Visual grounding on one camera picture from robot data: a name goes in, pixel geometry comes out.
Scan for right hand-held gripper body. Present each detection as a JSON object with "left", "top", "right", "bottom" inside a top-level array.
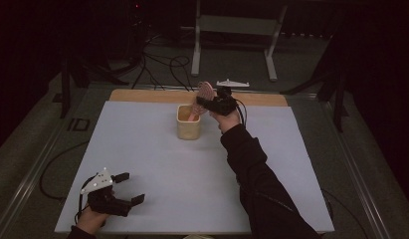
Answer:
[{"left": 207, "top": 79, "right": 251, "bottom": 117}]

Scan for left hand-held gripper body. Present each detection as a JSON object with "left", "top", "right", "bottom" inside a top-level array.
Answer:
[{"left": 80, "top": 167, "right": 134, "bottom": 218}]

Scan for pink hairbrush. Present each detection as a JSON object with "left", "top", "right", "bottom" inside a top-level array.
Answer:
[{"left": 187, "top": 81, "right": 216, "bottom": 122}]

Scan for beige square cup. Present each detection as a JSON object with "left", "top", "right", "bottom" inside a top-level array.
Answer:
[{"left": 176, "top": 104, "right": 202, "bottom": 140}]

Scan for person's right hand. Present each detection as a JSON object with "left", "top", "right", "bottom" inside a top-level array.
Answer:
[{"left": 209, "top": 111, "right": 243, "bottom": 134}]

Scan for person's left hand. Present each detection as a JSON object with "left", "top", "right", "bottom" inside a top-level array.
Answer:
[{"left": 75, "top": 206, "right": 110, "bottom": 235}]

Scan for white table mat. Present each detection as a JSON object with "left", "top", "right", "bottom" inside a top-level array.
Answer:
[{"left": 54, "top": 101, "right": 335, "bottom": 235}]

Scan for white metal stand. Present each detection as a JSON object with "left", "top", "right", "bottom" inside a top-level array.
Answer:
[{"left": 190, "top": 0, "right": 289, "bottom": 83}]

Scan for black stand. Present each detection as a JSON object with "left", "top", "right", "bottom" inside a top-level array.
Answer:
[
  {"left": 280, "top": 33, "right": 349, "bottom": 133},
  {"left": 52, "top": 49, "right": 130, "bottom": 120}
]

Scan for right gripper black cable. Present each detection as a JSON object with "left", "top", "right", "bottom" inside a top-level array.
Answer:
[{"left": 234, "top": 98, "right": 249, "bottom": 129}]

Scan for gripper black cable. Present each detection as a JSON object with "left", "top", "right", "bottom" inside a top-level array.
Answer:
[
  {"left": 234, "top": 98, "right": 249, "bottom": 129},
  {"left": 74, "top": 177, "right": 95, "bottom": 225}
]

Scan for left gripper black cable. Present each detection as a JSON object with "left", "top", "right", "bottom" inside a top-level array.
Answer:
[{"left": 74, "top": 177, "right": 95, "bottom": 225}]

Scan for black floor cables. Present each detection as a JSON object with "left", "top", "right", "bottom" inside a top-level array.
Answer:
[{"left": 131, "top": 31, "right": 195, "bottom": 93}]

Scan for black floor bracket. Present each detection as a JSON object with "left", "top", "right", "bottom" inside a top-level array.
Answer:
[{"left": 67, "top": 118, "right": 92, "bottom": 132}]

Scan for metal floor rail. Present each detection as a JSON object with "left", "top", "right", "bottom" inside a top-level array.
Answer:
[
  {"left": 0, "top": 99, "right": 94, "bottom": 239},
  {"left": 319, "top": 99, "right": 395, "bottom": 239}
]

